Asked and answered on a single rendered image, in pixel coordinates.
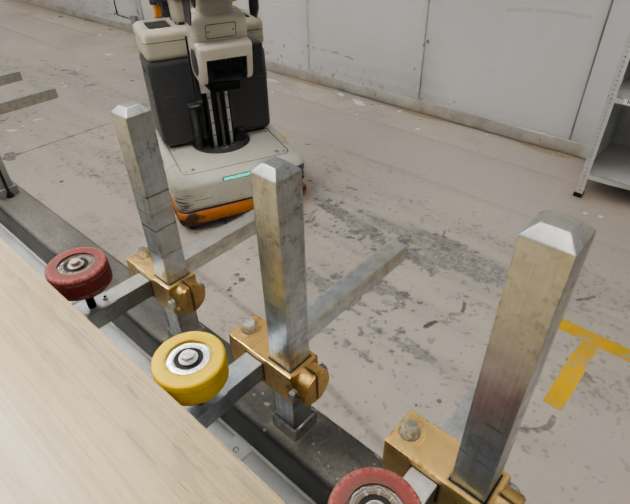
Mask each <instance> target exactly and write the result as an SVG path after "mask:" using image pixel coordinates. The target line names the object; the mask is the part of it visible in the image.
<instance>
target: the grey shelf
mask: <svg viewBox="0 0 630 504"><path fill-rule="evenodd" d="M629 111H630V31H629V34H628V37H627V40H626V43H625V46H624V49H623V52H622V55H621V58H620V60H619V63H618V66H617V69H616V72H615V75H614V78H613V81H612V84H611V87H610V90H609V93H608V95H607V99H606V102H605V105H604V108H603V111H602V114H601V116H600V119H599V122H598V125H597V128H596V131H595V134H594V137H593V140H592V143H591V146H590V149H589V152H588V155H587V158H586V161H585V164H584V167H583V169H582V172H581V175H580V178H579V181H578V184H577V187H576V190H575V191H574V193H573V196H576V197H579V198H581V197H582V196H583V194H584V192H585V191H584V188H585V185H586V182H587V179H589V180H593V181H597V182H600V183H603V184H607V185H610V186H614V187H618V188H623V189H626V190H630V114H629ZM628 114H629V117H628ZM627 117H628V120H627V122H626V119H627ZM625 122H626V125H625ZM624 125H625V128H624V130H623V127H624ZM622 130H623V133H622ZM621 133H622V136H621ZM620 136H621V138H620ZM619 138H620V141H619ZM618 141H619V144H618ZM583 179H584V180H583ZM582 182H583V183H582ZM580 186H582V187H580ZM579 189H580V190H579Z"/></svg>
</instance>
